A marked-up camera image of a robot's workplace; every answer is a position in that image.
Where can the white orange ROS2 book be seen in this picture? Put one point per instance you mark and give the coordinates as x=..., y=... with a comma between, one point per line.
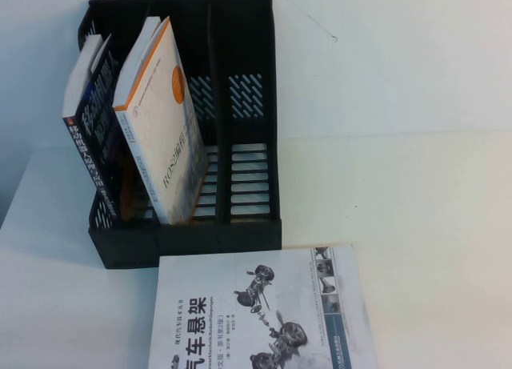
x=160, y=117

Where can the black plastic book stand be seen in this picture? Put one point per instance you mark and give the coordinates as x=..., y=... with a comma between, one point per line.
x=248, y=45

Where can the white car suspension book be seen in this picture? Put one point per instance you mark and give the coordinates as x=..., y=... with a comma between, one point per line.
x=240, y=313

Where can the dark mobile robot book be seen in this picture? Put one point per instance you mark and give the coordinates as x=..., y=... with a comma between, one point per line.
x=86, y=145

